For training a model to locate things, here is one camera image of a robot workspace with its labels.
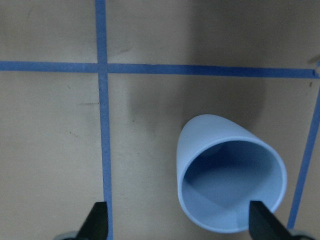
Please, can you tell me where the light blue cup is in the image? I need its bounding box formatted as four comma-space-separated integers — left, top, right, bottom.
176, 114, 288, 234

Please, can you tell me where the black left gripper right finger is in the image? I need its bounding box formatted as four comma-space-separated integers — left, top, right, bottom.
248, 200, 299, 240

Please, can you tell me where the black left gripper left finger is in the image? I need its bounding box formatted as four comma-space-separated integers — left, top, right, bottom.
75, 201, 108, 240

